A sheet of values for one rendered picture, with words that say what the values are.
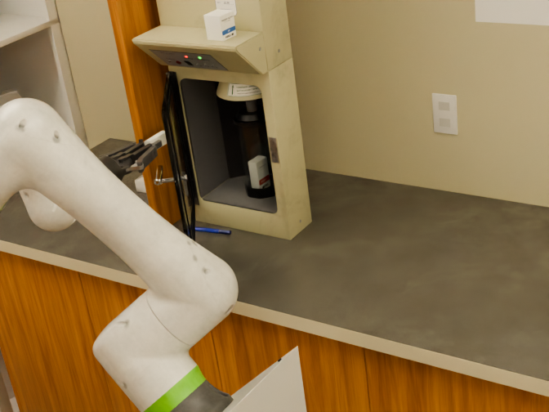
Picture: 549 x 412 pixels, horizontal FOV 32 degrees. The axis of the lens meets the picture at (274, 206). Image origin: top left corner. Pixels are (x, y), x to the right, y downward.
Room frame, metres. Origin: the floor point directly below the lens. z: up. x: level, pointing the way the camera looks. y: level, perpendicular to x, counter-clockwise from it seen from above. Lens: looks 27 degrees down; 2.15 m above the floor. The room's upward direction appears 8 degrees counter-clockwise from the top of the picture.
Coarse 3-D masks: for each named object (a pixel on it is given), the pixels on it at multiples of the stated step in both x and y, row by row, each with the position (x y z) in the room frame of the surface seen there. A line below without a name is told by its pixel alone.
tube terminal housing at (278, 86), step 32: (160, 0) 2.38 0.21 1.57; (192, 0) 2.32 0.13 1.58; (256, 0) 2.21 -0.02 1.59; (288, 32) 2.29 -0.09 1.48; (288, 64) 2.27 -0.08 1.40; (288, 96) 2.26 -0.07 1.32; (288, 128) 2.24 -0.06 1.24; (192, 160) 2.38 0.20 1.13; (288, 160) 2.23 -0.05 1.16; (288, 192) 2.22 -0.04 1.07; (224, 224) 2.33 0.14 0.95; (256, 224) 2.26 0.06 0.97; (288, 224) 2.20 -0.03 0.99
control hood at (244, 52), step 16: (160, 32) 2.32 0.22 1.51; (176, 32) 2.30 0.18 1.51; (192, 32) 2.28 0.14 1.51; (240, 32) 2.22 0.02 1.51; (256, 32) 2.21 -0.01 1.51; (144, 48) 2.30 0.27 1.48; (160, 48) 2.26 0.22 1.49; (176, 48) 2.23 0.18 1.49; (192, 48) 2.19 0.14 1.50; (208, 48) 2.16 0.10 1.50; (224, 48) 2.13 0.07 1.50; (240, 48) 2.12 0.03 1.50; (256, 48) 2.17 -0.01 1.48; (160, 64) 2.36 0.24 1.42; (224, 64) 2.20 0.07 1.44; (240, 64) 2.17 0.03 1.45; (256, 64) 2.16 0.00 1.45
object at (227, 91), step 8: (224, 88) 2.32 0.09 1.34; (232, 88) 2.30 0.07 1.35; (240, 88) 2.29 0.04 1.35; (248, 88) 2.29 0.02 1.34; (256, 88) 2.29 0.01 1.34; (224, 96) 2.31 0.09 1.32; (232, 96) 2.29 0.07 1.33; (240, 96) 2.28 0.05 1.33; (248, 96) 2.28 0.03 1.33; (256, 96) 2.28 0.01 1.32
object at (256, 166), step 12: (264, 120) 2.32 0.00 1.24; (240, 132) 2.34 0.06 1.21; (252, 132) 2.32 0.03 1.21; (264, 132) 2.33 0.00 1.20; (240, 144) 2.35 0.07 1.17; (252, 144) 2.32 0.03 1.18; (264, 144) 2.32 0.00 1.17; (252, 156) 2.32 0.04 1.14; (264, 156) 2.32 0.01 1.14; (252, 168) 2.32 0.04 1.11; (264, 168) 2.32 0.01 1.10; (252, 180) 2.33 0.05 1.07; (264, 180) 2.32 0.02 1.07
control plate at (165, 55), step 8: (160, 56) 2.31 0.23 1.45; (168, 56) 2.29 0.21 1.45; (176, 56) 2.27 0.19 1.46; (184, 56) 2.25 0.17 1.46; (192, 56) 2.23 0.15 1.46; (200, 56) 2.21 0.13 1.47; (208, 56) 2.20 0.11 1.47; (168, 64) 2.34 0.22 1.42; (176, 64) 2.32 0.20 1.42; (184, 64) 2.30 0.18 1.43; (192, 64) 2.28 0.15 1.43; (200, 64) 2.26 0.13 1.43; (208, 64) 2.24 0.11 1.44; (216, 64) 2.22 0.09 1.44
